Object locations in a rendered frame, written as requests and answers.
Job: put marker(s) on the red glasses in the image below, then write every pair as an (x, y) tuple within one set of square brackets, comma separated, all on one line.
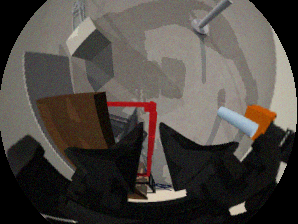
[(151, 108)]

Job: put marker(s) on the blue glasses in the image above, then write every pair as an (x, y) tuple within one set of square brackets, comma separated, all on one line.
[(163, 186)]

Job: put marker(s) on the grey rectangular panel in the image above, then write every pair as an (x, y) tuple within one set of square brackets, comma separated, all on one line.
[(45, 76)]

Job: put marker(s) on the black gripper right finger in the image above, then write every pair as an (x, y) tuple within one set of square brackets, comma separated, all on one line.
[(187, 159)]

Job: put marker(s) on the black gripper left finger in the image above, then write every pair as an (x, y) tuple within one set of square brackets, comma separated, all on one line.
[(120, 160)]

